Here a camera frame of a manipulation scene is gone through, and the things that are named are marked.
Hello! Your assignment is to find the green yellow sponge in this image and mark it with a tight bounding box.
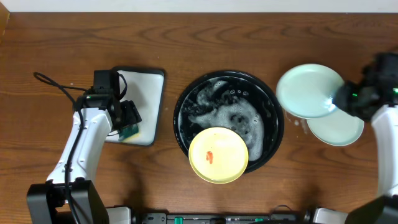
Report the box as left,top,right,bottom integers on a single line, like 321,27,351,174
118,124,139,142

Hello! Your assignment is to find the mint plate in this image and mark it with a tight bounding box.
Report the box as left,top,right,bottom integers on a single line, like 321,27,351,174
307,108,364,146
276,63,344,119

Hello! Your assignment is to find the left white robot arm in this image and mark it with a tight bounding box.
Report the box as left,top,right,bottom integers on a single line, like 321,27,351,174
27,93,141,223

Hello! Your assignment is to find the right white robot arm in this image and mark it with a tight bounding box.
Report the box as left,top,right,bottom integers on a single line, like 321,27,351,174
308,78,397,224

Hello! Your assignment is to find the white rectangular sponge tray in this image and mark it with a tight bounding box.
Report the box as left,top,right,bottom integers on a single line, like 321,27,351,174
106,66,165,146

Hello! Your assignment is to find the black round tray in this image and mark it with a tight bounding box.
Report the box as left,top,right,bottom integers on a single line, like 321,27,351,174
173,70,284,173

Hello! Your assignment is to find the yellow plate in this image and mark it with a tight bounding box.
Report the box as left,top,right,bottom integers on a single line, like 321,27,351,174
188,127,249,184

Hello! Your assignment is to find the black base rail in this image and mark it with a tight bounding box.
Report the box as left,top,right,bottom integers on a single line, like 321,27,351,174
132,205,312,224

